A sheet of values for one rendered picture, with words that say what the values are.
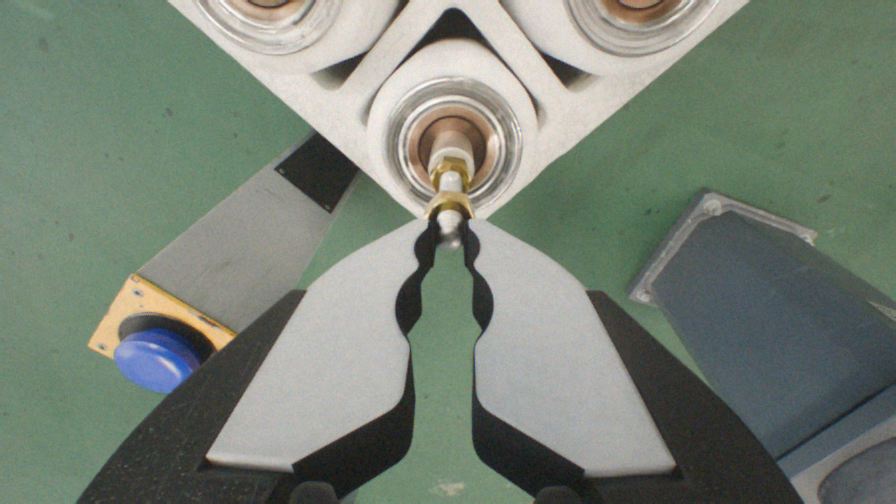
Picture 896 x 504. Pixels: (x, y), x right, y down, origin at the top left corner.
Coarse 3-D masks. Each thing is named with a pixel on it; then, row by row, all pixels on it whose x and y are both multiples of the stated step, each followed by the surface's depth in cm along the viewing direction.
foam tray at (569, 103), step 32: (416, 0) 22; (448, 0) 22; (480, 0) 22; (736, 0) 22; (416, 32) 23; (448, 32) 33; (480, 32) 27; (512, 32) 23; (352, 64) 34; (384, 64) 24; (512, 64) 24; (544, 64) 24; (288, 96) 25; (320, 96) 25; (352, 96) 25; (544, 96) 25; (576, 96) 25; (608, 96) 25; (320, 128) 27; (352, 128) 27; (544, 128) 26; (576, 128) 26; (352, 160) 28; (544, 160) 28
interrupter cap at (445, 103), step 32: (416, 96) 18; (448, 96) 18; (480, 96) 18; (384, 128) 19; (416, 128) 19; (448, 128) 19; (480, 128) 19; (512, 128) 19; (384, 160) 20; (416, 160) 20; (480, 160) 20; (512, 160) 20; (416, 192) 21; (480, 192) 21
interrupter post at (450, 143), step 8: (440, 136) 19; (448, 136) 19; (456, 136) 19; (464, 136) 19; (440, 144) 18; (448, 144) 17; (456, 144) 18; (464, 144) 18; (432, 152) 18; (440, 152) 17; (448, 152) 17; (456, 152) 17; (464, 152) 17; (472, 152) 19; (432, 160) 17; (472, 160) 17; (432, 168) 18; (472, 168) 18; (472, 176) 18
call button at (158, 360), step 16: (128, 336) 18; (144, 336) 18; (160, 336) 18; (176, 336) 19; (128, 352) 18; (144, 352) 18; (160, 352) 18; (176, 352) 18; (192, 352) 19; (128, 368) 18; (144, 368) 18; (160, 368) 18; (176, 368) 18; (192, 368) 19; (144, 384) 19; (160, 384) 19; (176, 384) 19
